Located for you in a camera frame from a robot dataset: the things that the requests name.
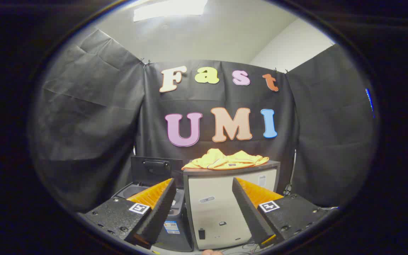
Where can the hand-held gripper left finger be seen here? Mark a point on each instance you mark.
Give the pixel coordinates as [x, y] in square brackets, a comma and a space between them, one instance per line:
[161, 209]

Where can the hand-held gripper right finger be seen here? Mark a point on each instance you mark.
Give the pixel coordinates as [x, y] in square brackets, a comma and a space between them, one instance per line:
[248, 212]

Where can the grey washing machine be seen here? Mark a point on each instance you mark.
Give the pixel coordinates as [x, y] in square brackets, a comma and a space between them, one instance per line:
[182, 241]

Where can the yellow garment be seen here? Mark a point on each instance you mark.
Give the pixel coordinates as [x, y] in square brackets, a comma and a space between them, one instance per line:
[225, 160]

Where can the white cabinet with dark top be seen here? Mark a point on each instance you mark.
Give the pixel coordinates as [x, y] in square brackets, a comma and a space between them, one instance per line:
[211, 212]

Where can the black backdrop cloth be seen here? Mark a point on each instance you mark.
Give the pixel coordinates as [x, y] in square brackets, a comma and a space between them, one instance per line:
[225, 99]

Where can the blue strip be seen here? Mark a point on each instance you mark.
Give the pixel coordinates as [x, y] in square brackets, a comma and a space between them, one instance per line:
[369, 101]

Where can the ceiling light panel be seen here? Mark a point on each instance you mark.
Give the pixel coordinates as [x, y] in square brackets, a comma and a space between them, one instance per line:
[170, 7]

